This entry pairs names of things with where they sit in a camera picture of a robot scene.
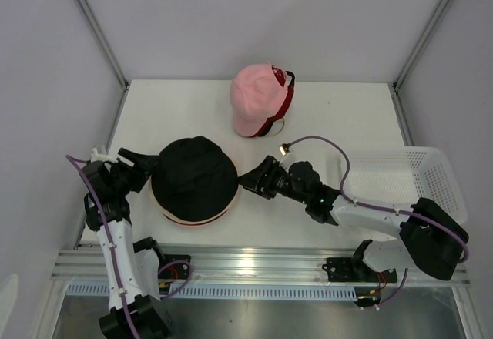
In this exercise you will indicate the black hat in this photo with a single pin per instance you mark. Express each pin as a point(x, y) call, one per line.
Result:
point(186, 223)

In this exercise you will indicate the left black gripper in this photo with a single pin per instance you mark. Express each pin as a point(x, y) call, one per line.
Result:
point(141, 169)

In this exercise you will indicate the aluminium mounting rail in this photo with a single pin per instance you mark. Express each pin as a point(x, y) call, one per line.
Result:
point(215, 265)

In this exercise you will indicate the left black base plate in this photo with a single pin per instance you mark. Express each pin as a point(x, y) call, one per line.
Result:
point(174, 267)

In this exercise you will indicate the beige bucket hat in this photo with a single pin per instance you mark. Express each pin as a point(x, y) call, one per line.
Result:
point(161, 209)

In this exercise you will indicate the red baseball cap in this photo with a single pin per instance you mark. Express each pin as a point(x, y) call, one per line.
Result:
point(267, 99)

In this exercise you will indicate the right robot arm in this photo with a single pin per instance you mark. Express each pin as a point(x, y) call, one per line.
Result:
point(423, 234)

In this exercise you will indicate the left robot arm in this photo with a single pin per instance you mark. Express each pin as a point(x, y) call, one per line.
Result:
point(135, 308)

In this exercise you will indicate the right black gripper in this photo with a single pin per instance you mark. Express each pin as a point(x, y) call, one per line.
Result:
point(256, 180)

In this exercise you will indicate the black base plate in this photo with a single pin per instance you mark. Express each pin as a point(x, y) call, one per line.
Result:
point(174, 267)
point(349, 270)

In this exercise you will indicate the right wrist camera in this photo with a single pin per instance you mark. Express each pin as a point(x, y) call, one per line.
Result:
point(286, 151)

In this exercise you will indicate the right frame post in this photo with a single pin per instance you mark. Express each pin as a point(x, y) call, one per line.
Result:
point(437, 15)

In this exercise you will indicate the white plastic basket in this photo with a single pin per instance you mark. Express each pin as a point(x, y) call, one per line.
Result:
point(402, 175)

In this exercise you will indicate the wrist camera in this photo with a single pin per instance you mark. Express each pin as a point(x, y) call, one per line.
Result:
point(100, 155)
point(286, 151)

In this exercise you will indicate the white slotted cable duct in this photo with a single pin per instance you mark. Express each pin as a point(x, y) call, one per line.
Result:
point(265, 292)

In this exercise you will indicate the light pink hat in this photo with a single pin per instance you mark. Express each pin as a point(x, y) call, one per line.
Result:
point(237, 91)

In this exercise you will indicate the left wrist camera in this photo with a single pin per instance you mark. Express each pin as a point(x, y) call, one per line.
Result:
point(100, 155)

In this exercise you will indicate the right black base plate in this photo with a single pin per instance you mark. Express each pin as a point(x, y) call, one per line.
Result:
point(349, 270)

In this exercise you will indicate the gold wire hat stand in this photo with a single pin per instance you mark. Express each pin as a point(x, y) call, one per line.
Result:
point(277, 127)

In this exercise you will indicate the left frame post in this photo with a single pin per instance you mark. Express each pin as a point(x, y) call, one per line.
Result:
point(102, 42)

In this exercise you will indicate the frame post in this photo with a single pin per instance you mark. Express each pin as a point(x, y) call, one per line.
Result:
point(102, 42)
point(437, 15)

